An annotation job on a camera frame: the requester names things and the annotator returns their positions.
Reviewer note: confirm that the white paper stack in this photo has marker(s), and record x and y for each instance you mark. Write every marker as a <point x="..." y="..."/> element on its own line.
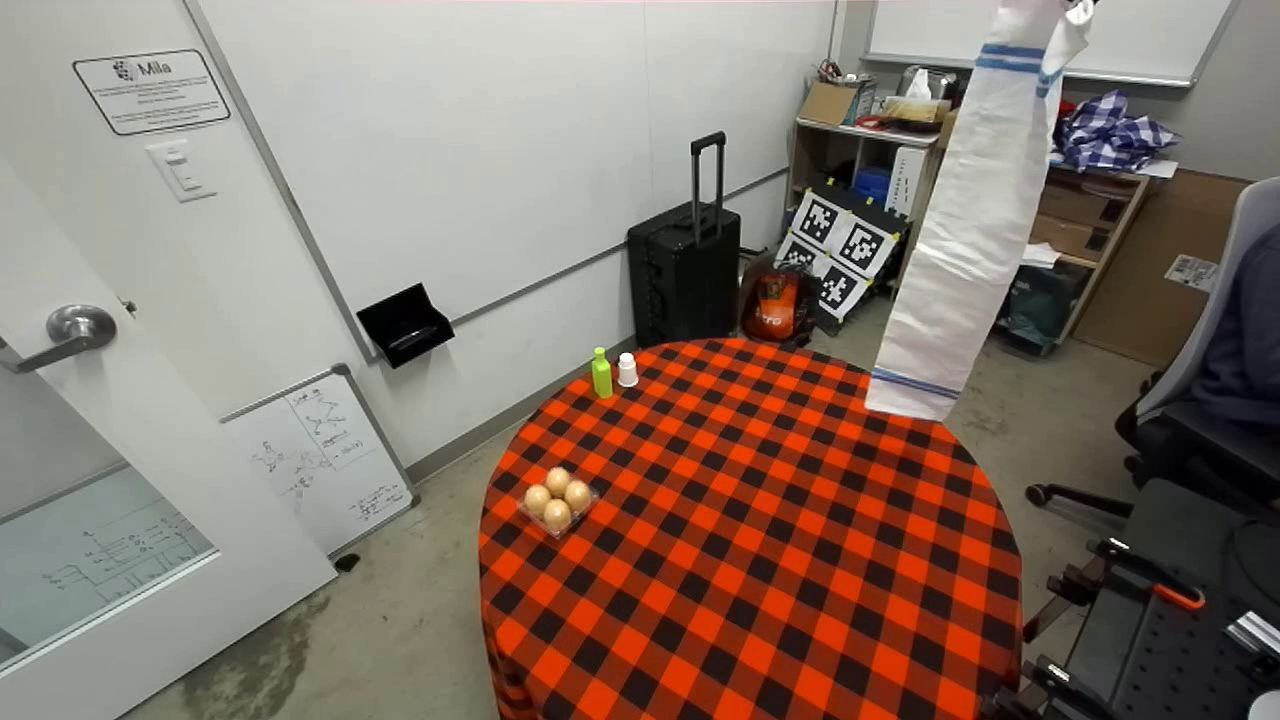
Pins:
<point x="1043" y="253"/>

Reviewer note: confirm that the orange black bag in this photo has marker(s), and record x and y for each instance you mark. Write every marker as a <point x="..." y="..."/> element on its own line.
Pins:
<point x="778" y="310"/>

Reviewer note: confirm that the white fiducial marker board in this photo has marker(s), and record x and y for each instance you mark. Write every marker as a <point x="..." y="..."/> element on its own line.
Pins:
<point x="842" y="246"/>

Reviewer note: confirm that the white wall sign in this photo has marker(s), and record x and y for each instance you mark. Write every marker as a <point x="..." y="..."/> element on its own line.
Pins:
<point x="149" y="90"/>

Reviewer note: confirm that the white door with glass panel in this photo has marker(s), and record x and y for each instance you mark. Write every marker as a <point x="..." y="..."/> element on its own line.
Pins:
<point x="133" y="440"/>

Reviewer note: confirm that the dark green bag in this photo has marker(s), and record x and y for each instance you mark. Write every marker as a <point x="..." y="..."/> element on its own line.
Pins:
<point x="1044" y="310"/>

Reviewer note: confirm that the black rolling suitcase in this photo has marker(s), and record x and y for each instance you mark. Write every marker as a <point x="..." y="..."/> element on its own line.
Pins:
<point x="682" y="282"/>

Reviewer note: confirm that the black wall tray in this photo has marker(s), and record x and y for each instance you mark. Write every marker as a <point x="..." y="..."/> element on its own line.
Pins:
<point x="407" y="326"/>

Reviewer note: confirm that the open tan cardboard box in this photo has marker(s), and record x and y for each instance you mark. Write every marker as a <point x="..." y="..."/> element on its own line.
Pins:
<point x="824" y="107"/>

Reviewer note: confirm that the round red plaid table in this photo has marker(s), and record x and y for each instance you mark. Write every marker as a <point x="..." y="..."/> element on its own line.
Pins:
<point x="747" y="587"/>

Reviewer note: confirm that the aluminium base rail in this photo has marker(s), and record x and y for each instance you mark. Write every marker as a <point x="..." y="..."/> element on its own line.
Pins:
<point x="1253" y="633"/>

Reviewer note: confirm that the large brown cardboard panel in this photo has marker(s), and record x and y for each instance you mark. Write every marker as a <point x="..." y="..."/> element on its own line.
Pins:
<point x="1141" y="301"/>

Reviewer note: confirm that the white towel with blue stripes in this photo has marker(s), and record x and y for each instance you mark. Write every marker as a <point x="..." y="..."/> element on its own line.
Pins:
<point x="963" y="226"/>

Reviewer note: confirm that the white light switch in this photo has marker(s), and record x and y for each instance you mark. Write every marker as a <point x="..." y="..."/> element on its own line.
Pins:
<point x="182" y="168"/>

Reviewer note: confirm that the cluster of pale balls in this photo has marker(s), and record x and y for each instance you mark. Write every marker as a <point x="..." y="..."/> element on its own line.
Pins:
<point x="587" y="523"/>

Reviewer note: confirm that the beige egg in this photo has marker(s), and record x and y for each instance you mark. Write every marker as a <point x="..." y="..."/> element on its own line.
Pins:
<point x="538" y="502"/>
<point x="576" y="492"/>
<point x="558" y="483"/>
<point x="558" y="517"/>

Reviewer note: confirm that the small white bottle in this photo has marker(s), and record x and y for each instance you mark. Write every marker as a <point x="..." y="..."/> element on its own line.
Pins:
<point x="630" y="375"/>

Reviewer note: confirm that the paper sheet on cardboard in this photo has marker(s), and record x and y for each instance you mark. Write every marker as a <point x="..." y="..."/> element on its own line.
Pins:
<point x="1188" y="273"/>

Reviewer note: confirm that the blue container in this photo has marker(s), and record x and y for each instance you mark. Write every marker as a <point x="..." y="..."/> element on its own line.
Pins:
<point x="869" y="184"/>

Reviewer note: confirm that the small green bottle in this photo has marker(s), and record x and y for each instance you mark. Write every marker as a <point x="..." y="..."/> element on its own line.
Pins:
<point x="602" y="379"/>

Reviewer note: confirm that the wide brown cardboard box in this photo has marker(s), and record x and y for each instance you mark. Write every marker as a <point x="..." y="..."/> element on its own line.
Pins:
<point x="1072" y="219"/>

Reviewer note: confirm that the small leaning whiteboard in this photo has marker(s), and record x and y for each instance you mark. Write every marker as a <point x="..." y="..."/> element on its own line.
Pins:
<point x="320" y="460"/>

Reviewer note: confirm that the blue white patterned cloth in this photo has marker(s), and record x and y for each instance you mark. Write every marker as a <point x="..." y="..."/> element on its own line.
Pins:
<point x="1113" y="139"/>

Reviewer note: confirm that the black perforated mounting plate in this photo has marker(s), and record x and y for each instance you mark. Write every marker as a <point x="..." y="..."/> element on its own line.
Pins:
<point x="1163" y="664"/>

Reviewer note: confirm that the white box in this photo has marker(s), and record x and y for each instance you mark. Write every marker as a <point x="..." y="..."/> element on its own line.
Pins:
<point x="907" y="180"/>

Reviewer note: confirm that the wooden shelf unit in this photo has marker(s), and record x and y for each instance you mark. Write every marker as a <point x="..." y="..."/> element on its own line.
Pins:
<point x="854" y="133"/>

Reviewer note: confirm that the tan tissue box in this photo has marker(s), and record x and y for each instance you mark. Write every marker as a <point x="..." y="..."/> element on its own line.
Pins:
<point x="913" y="108"/>

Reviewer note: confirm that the grey black office chair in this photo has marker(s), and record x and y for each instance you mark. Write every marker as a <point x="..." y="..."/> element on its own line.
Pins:
<point x="1201" y="445"/>

